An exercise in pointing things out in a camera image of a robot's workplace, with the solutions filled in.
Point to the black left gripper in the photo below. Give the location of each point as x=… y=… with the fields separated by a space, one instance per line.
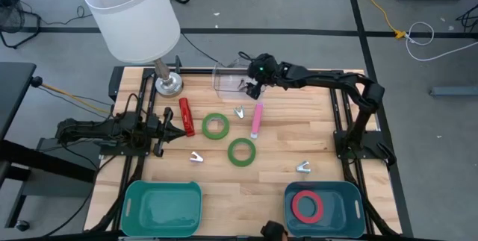
x=161 y=126

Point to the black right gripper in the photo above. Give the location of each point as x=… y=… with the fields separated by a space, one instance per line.
x=263 y=70

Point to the green tape roll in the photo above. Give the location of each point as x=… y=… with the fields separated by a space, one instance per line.
x=231 y=152
x=204 y=126

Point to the light blue staple remover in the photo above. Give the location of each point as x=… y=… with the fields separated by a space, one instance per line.
x=301 y=168

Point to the red tape roll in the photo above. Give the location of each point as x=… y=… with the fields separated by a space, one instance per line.
x=295 y=207

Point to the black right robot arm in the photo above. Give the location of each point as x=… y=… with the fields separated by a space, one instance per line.
x=336 y=78

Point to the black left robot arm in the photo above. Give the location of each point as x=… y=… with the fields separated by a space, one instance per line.
x=82 y=129

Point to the red stapler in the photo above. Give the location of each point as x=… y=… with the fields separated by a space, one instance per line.
x=186 y=116

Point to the clear plastic container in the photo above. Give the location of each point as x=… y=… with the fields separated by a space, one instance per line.
x=228 y=84

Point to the pink marker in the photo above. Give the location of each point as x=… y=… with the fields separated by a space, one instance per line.
x=257 y=119

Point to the black power box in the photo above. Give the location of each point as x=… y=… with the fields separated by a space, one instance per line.
x=114 y=84

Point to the teal plastic bin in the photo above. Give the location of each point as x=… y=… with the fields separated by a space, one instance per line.
x=160 y=211

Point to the table lamp white shade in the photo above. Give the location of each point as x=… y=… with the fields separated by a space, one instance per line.
x=130 y=17

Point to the dark blue-teal plastic bin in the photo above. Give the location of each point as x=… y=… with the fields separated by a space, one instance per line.
x=343 y=211

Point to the black desk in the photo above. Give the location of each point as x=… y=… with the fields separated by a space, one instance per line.
x=15 y=91

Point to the black caster wheel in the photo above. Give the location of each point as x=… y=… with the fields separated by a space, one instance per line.
x=21 y=225

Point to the black floor fan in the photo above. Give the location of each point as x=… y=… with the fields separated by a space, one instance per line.
x=11 y=17

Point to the grey desk foot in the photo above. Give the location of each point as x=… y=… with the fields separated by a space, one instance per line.
x=453 y=91

